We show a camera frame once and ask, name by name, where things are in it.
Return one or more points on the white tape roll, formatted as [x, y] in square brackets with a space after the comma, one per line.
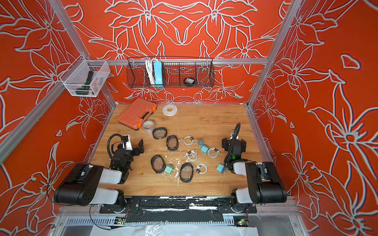
[169, 110]

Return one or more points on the orange tool case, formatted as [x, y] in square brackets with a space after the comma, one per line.
[137, 113]

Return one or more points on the black item in basket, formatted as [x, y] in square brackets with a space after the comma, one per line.
[189, 82]

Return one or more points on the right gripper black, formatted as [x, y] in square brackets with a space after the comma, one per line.
[226, 144]

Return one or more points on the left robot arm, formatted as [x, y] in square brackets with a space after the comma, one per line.
[81, 185]

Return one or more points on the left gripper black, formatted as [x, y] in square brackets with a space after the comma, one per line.
[136, 153]

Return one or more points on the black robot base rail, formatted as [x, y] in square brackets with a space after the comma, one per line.
[179, 210]

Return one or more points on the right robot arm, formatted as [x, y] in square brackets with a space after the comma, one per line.
[264, 185]

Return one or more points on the clear acrylic wall bin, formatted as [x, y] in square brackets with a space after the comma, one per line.
[75, 75]

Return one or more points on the clear tape roll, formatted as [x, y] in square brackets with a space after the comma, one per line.
[148, 127]

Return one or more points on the black wire wall basket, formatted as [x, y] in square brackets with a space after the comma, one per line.
[140, 72]

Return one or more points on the green charger cube left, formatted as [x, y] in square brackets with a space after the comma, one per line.
[169, 169]

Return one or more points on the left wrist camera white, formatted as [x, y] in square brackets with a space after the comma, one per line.
[127, 145]

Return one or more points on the dark green tool in bin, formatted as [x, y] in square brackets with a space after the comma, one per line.
[84, 89]

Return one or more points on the blue power bank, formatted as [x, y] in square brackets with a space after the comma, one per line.
[158, 70]

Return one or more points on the teal charger cube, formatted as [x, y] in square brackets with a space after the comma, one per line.
[204, 149]
[221, 168]

